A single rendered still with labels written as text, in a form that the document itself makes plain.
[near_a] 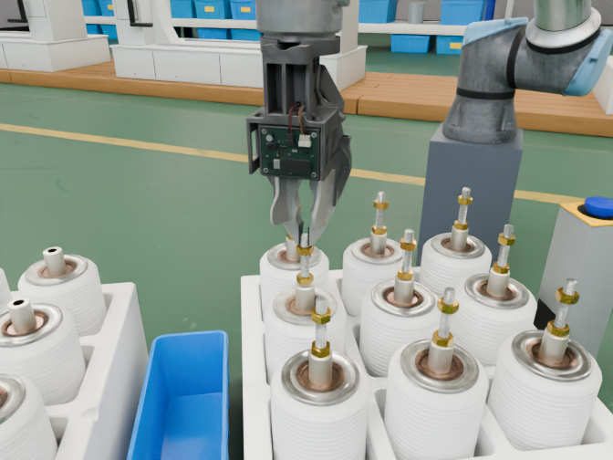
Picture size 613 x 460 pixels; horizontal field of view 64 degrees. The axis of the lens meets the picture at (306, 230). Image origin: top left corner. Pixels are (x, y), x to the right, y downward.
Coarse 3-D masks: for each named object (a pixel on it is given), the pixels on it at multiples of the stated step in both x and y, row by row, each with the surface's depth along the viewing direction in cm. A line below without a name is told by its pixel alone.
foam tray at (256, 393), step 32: (256, 288) 74; (256, 320) 67; (352, 320) 67; (256, 352) 61; (352, 352) 61; (256, 384) 56; (384, 384) 56; (256, 416) 52; (608, 416) 52; (256, 448) 48; (384, 448) 48; (480, 448) 52; (512, 448) 48; (576, 448) 48; (608, 448) 48
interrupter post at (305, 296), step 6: (312, 282) 57; (300, 288) 56; (306, 288) 56; (312, 288) 56; (300, 294) 56; (306, 294) 56; (312, 294) 56; (300, 300) 56; (306, 300) 56; (312, 300) 57; (300, 306) 57; (306, 306) 57; (312, 306) 57
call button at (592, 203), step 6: (588, 198) 67; (594, 198) 67; (600, 198) 67; (606, 198) 67; (588, 204) 65; (594, 204) 65; (600, 204) 65; (606, 204) 65; (612, 204) 65; (588, 210) 66; (594, 210) 65; (600, 210) 64; (606, 210) 64; (612, 210) 64
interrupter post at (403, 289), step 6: (396, 276) 58; (396, 282) 58; (402, 282) 57; (408, 282) 57; (396, 288) 58; (402, 288) 57; (408, 288) 57; (396, 294) 58; (402, 294) 58; (408, 294) 58; (396, 300) 59; (402, 300) 58; (408, 300) 58
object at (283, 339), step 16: (272, 304) 58; (272, 320) 56; (336, 320) 56; (272, 336) 56; (288, 336) 54; (304, 336) 54; (336, 336) 56; (272, 352) 58; (288, 352) 55; (272, 368) 59
